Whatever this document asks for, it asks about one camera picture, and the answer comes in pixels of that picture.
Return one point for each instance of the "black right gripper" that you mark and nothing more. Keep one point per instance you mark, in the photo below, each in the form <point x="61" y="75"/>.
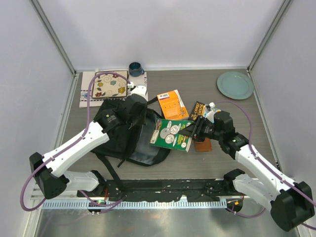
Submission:
<point x="195" y="129"/>

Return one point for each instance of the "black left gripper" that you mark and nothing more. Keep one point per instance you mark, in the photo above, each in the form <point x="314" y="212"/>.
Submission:
<point x="144" y="116"/>

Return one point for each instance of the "black fabric backpack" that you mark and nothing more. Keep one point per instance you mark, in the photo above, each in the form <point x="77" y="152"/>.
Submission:
<point x="129" y="144"/>

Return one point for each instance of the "green paperback book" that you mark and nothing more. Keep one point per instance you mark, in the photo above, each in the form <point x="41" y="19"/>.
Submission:
<point x="166" y="135"/>

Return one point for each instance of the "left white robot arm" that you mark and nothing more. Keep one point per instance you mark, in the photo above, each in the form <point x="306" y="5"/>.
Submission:
<point x="51" y="169"/>

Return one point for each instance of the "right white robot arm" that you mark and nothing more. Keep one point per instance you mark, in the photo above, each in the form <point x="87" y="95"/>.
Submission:
<point x="290" y="203"/>

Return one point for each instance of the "black comic cover book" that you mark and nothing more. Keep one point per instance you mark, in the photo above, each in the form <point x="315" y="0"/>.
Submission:
<point x="198" y="110"/>

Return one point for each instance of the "brown leather wallet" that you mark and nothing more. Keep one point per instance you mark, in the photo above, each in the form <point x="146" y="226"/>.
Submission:
<point x="204" y="146"/>

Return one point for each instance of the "white patterned placemat cloth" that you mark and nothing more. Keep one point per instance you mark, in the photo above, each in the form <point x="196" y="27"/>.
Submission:
<point x="87" y="83"/>

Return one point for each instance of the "orange paperback book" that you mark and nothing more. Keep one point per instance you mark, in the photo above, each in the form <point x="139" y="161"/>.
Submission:
<point x="172" y="105"/>

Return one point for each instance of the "square floral ceramic plate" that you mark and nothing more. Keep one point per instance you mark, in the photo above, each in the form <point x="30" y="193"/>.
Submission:
<point x="109" y="86"/>

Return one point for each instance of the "blue ceramic mug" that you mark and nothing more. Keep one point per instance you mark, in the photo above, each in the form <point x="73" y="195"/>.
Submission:
<point x="135" y="69"/>

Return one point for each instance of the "round teal plate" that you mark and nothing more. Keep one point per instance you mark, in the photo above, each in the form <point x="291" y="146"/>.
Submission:
<point x="235" y="85"/>

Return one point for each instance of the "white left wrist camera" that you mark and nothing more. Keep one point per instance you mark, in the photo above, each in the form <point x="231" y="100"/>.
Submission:
<point x="137" y="89"/>

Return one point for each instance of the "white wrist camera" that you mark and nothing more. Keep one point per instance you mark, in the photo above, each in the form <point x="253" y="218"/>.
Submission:
<point x="137" y="89"/>
<point x="210" y="111"/>

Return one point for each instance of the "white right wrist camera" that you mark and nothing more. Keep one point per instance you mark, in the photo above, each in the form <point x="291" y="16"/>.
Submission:
<point x="210" y="111"/>

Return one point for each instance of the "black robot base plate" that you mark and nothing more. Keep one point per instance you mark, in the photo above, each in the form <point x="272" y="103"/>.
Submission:
<point x="168" y="190"/>

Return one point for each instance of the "white slotted cable duct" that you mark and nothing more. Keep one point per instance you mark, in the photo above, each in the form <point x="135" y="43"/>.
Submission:
<point x="181" y="204"/>

